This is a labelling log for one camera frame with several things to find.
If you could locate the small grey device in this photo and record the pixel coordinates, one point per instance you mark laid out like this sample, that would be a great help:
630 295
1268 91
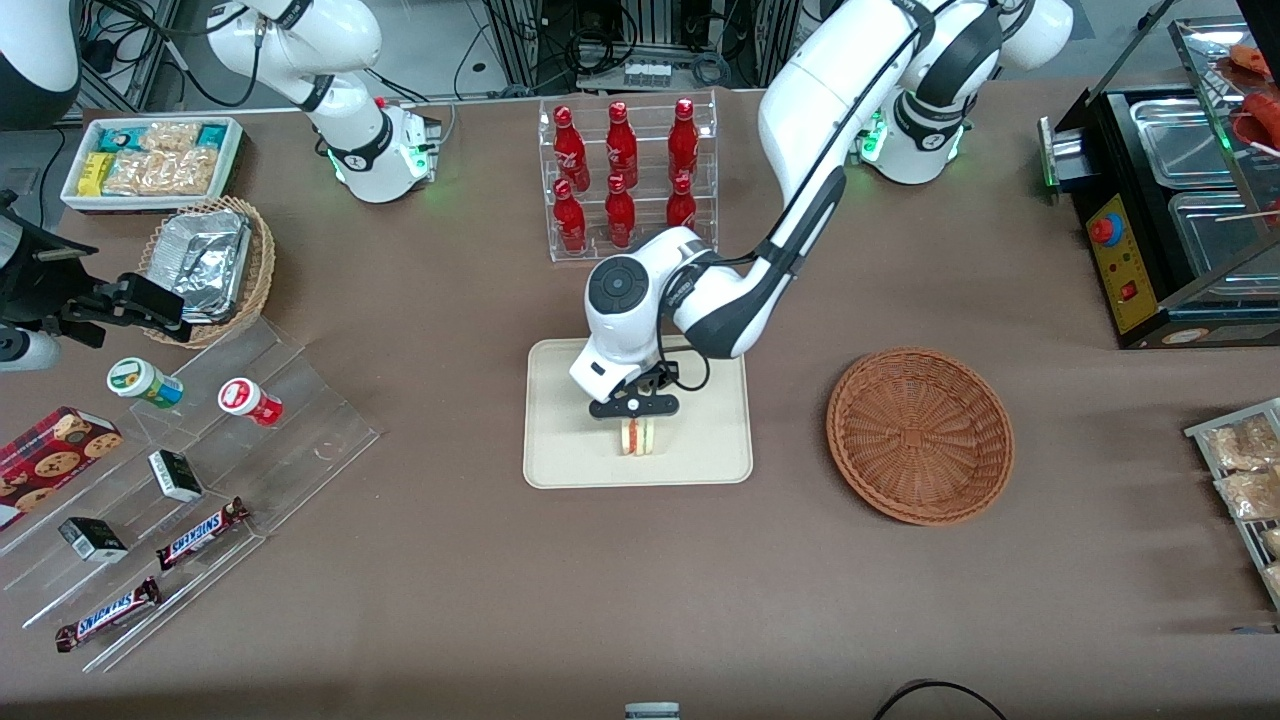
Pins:
652 711

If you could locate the clear acrylic bottle rack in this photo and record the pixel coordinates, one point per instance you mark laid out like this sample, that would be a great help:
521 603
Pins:
650 245

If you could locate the white power strip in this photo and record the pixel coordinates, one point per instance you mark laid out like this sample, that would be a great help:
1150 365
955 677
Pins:
647 74

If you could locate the red lid yogurt cup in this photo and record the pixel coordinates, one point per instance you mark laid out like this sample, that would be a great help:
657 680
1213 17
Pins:
245 400

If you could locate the triangle sandwich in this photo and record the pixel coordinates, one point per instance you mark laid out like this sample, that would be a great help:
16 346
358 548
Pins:
638 438

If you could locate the aluminium foil container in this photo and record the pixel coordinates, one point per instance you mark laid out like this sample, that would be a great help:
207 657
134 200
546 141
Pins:
208 262

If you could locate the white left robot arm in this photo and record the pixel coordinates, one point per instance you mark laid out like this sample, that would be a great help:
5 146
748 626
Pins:
820 90

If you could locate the red cola bottle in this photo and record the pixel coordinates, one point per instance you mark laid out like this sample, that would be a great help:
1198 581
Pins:
681 205
683 140
569 220
621 145
620 212
570 150

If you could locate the yellow snack pack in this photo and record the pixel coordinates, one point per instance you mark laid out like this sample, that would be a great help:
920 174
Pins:
93 173

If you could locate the large brown wicker basket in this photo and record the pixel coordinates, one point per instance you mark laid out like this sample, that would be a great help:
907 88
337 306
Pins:
920 435

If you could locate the green lid yogurt cup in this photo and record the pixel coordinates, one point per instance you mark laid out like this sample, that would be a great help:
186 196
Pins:
140 380

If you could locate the clear bag of rice crackers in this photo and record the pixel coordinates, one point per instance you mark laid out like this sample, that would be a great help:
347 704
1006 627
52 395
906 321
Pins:
1250 493
1245 445

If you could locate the small brown wicker basket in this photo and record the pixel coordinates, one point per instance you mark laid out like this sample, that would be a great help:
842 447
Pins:
262 260

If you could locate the clear acrylic stepped display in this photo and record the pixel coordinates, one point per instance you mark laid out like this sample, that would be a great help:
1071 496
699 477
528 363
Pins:
300 440

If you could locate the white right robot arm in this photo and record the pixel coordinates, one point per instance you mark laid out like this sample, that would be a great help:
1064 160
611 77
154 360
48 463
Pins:
345 110

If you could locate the teal snack pack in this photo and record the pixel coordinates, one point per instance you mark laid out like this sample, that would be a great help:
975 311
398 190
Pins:
122 136

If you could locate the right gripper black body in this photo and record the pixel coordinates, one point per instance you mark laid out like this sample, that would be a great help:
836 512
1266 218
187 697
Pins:
38 287

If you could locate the steel food pan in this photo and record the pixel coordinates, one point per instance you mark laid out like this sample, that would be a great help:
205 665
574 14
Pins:
1225 235
1180 140

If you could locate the black food warmer yellow panel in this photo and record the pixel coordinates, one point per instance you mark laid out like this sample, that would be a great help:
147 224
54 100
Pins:
1125 270

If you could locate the orange fried food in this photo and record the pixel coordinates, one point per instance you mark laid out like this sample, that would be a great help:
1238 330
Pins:
1252 58

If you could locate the white plastic snack bin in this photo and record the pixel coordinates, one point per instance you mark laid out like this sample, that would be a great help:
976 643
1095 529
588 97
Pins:
75 200

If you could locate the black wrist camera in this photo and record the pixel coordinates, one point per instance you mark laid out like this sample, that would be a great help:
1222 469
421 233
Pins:
664 378

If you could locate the beige plastic tray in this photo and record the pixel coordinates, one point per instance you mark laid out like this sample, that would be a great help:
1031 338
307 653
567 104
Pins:
700 450

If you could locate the red cookie box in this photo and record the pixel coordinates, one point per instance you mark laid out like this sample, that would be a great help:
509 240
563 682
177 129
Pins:
50 460

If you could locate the large clear cracker bag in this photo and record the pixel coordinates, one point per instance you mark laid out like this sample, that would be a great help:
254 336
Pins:
165 172

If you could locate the small black carton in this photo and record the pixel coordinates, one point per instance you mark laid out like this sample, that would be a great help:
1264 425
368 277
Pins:
176 476
92 540

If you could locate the snickers chocolate bar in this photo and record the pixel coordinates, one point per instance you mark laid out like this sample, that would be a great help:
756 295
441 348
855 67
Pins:
108 613
200 533

